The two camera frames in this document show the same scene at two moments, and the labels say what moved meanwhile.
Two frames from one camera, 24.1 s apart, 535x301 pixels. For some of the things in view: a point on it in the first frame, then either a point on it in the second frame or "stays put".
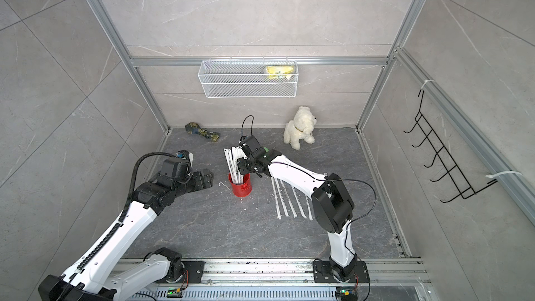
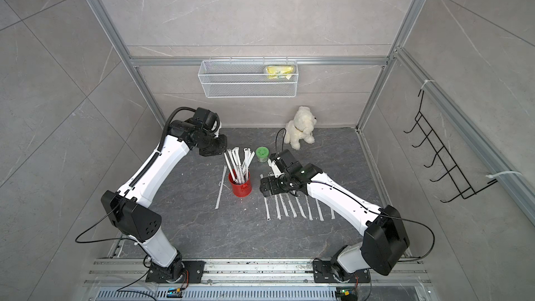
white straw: [311, 218] stays put
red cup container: [242, 189] stays put
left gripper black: [199, 184] → [222, 148]
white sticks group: [294, 213] stays put
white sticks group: [299, 203] stays put
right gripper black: [242, 165] → [272, 181]
